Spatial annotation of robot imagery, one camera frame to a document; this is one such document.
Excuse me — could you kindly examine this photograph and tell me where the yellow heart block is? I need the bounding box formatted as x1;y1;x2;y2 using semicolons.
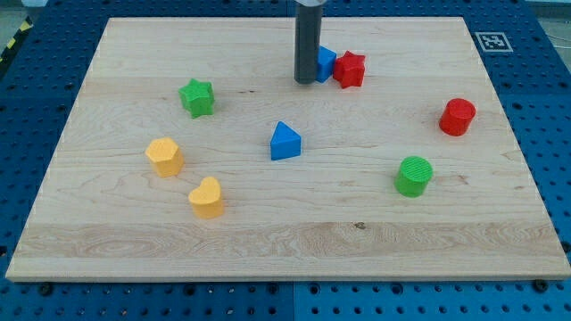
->
188;177;224;219

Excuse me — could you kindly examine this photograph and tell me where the green star block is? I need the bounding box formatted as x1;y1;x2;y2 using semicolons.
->
178;78;214;119

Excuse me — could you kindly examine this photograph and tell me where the blue cube block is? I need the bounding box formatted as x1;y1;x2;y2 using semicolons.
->
316;45;336;83

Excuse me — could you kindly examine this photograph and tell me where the light wooden board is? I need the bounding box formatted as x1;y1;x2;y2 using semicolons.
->
6;17;570;283

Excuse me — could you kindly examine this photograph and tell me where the red cylinder block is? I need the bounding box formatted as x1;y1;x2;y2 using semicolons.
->
439;98;476;136

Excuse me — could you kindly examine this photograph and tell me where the green cylinder block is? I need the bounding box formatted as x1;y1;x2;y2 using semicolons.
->
394;156;434;198

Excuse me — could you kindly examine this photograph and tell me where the red star block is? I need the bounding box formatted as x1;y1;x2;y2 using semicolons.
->
333;51;366;88

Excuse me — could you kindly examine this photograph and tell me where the blue triangle block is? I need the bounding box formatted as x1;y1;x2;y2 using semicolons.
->
270;121;302;161

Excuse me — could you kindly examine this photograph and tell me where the yellow hexagon block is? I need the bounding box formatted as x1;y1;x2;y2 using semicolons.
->
145;137;184;177

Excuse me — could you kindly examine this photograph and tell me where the white fiducial marker tag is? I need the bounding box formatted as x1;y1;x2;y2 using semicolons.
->
475;31;513;53

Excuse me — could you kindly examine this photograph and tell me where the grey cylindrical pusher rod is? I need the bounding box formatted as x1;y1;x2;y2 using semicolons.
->
294;0;327;85

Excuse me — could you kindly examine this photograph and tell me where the yellow black hazard tape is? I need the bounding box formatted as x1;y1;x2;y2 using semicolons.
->
1;16;33;67

